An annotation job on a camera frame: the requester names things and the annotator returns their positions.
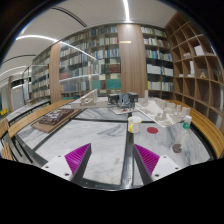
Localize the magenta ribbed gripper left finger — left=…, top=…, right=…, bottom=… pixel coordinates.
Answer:
left=42, top=142, right=93, bottom=185

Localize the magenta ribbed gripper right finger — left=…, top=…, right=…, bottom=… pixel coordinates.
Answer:
left=132, top=143, right=183, bottom=186

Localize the clear plastic water bottle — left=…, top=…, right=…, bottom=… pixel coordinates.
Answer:
left=176, top=115, right=192, bottom=149

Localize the red round coaster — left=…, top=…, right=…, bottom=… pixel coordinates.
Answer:
left=147, top=127, right=158, bottom=134

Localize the brown architectural model board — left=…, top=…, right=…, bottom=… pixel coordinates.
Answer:
left=32, top=109, right=79, bottom=133

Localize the white city block model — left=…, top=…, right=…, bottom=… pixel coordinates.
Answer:
left=135, top=96, right=192, bottom=128

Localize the white building model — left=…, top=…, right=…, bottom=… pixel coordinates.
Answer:
left=71, top=89, right=108, bottom=109

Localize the dark grey house model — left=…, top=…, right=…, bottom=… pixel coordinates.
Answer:
left=108, top=92, right=138, bottom=108

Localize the right book-filled bookshelf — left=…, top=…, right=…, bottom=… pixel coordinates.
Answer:
left=140, top=25, right=174, bottom=99

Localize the large book-filled bookshelf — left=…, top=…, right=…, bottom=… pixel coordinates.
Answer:
left=59, top=24, right=121, bottom=99

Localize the wooden lattice display shelf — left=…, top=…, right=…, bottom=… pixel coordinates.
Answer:
left=165, top=12, right=224, bottom=135

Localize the white mug yellow handle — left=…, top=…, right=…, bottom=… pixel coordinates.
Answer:
left=128, top=116, right=142, bottom=134

